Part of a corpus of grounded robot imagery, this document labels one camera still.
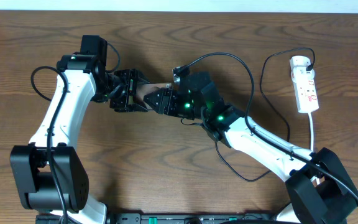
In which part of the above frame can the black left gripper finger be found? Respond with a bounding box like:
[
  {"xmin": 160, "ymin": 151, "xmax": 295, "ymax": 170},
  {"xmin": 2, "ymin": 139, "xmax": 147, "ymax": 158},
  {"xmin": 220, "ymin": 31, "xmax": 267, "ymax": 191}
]
[
  {"xmin": 131, "ymin": 103, "xmax": 149, "ymax": 112},
  {"xmin": 134, "ymin": 69, "xmax": 150, "ymax": 85}
]

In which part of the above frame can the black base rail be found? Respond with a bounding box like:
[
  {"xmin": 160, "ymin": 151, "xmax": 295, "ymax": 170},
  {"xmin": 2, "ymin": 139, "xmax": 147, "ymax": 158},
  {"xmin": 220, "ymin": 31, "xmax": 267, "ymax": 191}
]
[{"xmin": 35, "ymin": 212, "xmax": 279, "ymax": 224}]

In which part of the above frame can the galaxy smartphone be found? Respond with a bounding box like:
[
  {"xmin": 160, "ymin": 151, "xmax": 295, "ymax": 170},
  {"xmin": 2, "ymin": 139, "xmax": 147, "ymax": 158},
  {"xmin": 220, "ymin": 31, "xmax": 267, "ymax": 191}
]
[{"xmin": 134, "ymin": 83, "xmax": 172, "ymax": 110}]

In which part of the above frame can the black usb charging cable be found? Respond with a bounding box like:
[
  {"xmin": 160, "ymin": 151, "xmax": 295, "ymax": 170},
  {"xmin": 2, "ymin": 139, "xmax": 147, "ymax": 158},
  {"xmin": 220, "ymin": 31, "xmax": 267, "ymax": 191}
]
[{"xmin": 180, "ymin": 47, "xmax": 316, "ymax": 183}]

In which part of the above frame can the white power strip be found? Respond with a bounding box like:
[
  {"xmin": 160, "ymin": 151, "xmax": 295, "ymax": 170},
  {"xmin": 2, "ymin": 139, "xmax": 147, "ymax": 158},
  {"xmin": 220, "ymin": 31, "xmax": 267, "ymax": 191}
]
[{"xmin": 291, "ymin": 67, "xmax": 319, "ymax": 114}]

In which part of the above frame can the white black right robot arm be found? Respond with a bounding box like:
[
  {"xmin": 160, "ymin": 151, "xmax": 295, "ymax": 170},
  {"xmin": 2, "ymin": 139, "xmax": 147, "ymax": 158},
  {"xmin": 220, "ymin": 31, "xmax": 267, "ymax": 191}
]
[{"xmin": 144, "ymin": 72, "xmax": 358, "ymax": 223}]

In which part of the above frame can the white usb charger adapter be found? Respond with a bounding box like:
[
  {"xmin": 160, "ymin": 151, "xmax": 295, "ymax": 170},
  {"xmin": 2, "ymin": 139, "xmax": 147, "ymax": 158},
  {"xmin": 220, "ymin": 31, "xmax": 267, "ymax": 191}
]
[{"xmin": 290, "ymin": 55, "xmax": 315, "ymax": 82}]

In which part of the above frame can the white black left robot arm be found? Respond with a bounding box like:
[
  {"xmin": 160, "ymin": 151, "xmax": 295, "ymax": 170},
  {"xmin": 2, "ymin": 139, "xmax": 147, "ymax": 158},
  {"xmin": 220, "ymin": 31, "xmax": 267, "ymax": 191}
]
[{"xmin": 10, "ymin": 54, "xmax": 149, "ymax": 223}]

